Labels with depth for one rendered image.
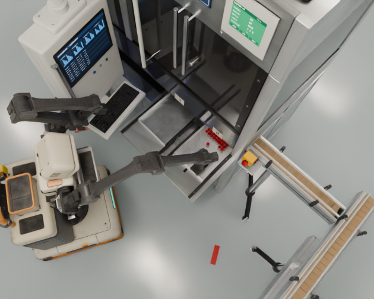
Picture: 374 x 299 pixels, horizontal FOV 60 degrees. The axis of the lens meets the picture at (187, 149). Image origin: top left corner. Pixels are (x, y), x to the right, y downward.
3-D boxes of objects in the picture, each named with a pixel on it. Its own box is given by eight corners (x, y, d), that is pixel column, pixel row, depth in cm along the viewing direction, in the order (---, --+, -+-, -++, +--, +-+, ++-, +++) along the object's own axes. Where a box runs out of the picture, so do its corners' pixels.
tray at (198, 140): (209, 121, 221) (209, 119, 218) (237, 146, 215) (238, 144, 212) (173, 154, 212) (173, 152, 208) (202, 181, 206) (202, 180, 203)
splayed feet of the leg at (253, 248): (254, 242, 279) (257, 241, 266) (300, 286, 267) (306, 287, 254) (248, 249, 277) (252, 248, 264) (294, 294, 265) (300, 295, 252)
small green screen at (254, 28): (222, 26, 128) (231, -18, 109) (263, 59, 123) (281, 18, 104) (219, 28, 128) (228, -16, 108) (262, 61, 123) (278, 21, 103)
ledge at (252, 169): (250, 148, 217) (251, 148, 216) (265, 161, 214) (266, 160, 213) (237, 162, 213) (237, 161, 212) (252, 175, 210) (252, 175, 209)
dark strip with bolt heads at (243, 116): (228, 142, 203) (259, 66, 129) (233, 146, 202) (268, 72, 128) (227, 143, 203) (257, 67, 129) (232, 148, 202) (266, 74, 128)
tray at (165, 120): (174, 91, 229) (174, 88, 226) (200, 114, 223) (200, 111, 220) (138, 121, 219) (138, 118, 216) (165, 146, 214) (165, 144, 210)
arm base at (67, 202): (59, 191, 167) (62, 213, 163) (68, 185, 163) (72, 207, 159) (72, 191, 174) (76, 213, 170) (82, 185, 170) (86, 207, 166)
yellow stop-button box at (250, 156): (247, 152, 206) (250, 148, 199) (256, 159, 204) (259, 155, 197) (240, 159, 204) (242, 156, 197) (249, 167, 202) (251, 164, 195)
